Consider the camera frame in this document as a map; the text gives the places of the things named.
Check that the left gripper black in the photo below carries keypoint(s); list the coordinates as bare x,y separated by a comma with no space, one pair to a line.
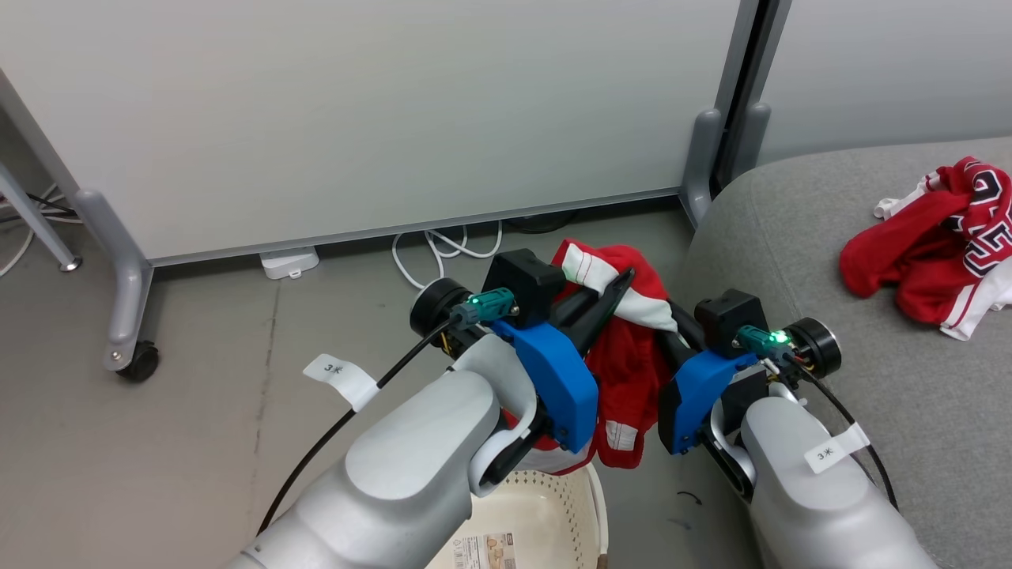
439,304

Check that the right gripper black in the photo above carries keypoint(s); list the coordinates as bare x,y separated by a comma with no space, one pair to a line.
816,348

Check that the red shorts with white trim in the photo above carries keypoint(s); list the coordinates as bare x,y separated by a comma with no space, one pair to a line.
624,371

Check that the red lettered basketball jersey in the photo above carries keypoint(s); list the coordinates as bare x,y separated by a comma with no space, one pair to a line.
917,253

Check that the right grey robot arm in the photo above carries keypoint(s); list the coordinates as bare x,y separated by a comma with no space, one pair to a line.
806,506

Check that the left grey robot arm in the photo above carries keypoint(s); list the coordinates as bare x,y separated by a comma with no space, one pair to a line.
403,466

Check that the grey fabric sofa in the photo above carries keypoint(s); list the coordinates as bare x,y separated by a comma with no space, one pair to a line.
933,379

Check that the small black curved scrap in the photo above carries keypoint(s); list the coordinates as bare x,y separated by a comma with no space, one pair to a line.
692,496

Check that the cream perforated laundry basket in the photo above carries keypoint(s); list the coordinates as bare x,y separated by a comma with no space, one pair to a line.
545,514

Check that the printed paper label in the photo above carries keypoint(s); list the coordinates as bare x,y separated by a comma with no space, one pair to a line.
486,552

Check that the wide white partition panel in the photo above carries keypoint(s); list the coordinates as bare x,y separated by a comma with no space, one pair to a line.
356,118

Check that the white power adapter box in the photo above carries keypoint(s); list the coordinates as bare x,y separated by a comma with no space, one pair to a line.
289,263

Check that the grey partition foot with caster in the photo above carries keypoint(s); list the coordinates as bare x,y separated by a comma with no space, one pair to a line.
122,269

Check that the grey metal table leg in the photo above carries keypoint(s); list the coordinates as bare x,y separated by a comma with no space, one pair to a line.
35,225

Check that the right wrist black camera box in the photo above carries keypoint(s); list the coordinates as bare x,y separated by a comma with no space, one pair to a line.
727,320

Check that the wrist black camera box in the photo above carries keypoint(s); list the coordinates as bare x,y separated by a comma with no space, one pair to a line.
522,284
727,320

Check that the right wrist blue camera mount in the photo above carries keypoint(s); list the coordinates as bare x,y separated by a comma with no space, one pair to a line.
700,395

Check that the wrist blue camera mount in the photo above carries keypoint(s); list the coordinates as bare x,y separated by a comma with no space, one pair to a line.
561,387
700,395

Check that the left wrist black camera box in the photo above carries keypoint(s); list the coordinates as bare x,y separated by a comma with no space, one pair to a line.
522,284

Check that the left wrist blue camera mount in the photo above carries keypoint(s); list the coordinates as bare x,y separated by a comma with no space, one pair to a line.
561,387

